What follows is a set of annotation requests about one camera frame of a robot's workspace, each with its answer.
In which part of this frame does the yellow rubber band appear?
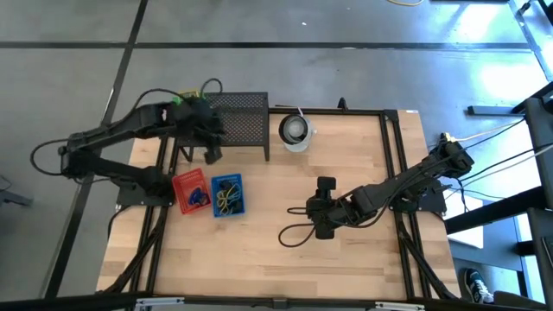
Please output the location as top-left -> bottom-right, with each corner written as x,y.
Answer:
217,186 -> 241,215

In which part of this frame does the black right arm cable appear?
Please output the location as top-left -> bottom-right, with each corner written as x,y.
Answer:
277,206 -> 319,249

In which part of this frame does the silver rig bracket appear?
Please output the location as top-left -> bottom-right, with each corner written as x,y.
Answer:
134,296 -> 186,308
374,301 -> 427,311

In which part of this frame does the black standing desk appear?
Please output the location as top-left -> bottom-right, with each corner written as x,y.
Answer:
444,186 -> 553,311
467,80 -> 553,208

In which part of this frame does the person's shoe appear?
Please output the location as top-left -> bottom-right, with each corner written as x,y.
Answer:
464,267 -> 494,305

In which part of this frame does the black mesh metal shelf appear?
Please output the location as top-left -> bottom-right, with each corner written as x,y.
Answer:
177,91 -> 271,163

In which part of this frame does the green plastic basket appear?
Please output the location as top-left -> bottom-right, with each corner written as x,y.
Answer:
171,88 -> 204,107

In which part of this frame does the black camera rig beam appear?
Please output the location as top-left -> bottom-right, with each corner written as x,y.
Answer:
0,292 -> 553,311

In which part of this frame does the grey chair base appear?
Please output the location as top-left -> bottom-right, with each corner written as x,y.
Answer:
0,174 -> 34,206

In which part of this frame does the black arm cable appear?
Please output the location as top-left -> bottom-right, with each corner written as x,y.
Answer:
277,206 -> 319,249
29,77 -> 225,177

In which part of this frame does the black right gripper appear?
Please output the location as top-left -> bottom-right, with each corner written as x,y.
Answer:
305,175 -> 342,240

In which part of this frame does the red plastic basket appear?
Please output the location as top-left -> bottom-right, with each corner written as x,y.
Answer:
171,168 -> 213,216

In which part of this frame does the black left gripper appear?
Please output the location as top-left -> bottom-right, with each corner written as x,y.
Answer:
166,99 -> 226,166

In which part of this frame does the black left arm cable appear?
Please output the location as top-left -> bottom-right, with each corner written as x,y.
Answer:
29,77 -> 225,177

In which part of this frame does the person's leg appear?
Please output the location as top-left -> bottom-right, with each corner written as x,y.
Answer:
492,289 -> 539,311

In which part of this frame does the black aluminium table frame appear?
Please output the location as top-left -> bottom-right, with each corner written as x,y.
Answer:
97,103 -> 461,303

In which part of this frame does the blue plastic basket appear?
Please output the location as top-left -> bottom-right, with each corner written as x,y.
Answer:
210,173 -> 246,219

